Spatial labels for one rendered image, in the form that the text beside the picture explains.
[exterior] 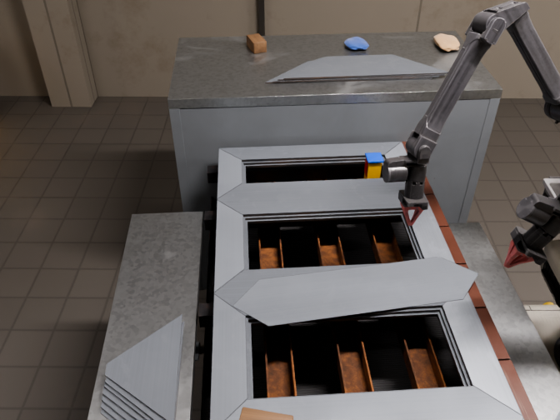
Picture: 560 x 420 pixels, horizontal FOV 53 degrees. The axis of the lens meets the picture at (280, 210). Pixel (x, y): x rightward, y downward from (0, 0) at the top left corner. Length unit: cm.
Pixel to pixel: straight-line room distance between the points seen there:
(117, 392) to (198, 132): 110
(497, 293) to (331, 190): 66
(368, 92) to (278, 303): 99
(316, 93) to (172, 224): 74
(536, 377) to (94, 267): 214
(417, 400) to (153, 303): 83
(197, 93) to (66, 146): 200
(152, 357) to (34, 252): 177
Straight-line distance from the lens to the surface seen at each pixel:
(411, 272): 176
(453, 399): 150
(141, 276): 189
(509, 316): 196
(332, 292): 166
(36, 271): 317
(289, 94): 221
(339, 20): 423
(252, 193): 201
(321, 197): 200
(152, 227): 206
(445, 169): 253
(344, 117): 227
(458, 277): 178
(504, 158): 400
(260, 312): 161
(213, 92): 224
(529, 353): 188
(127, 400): 157
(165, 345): 164
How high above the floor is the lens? 206
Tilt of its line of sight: 39 degrees down
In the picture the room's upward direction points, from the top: straight up
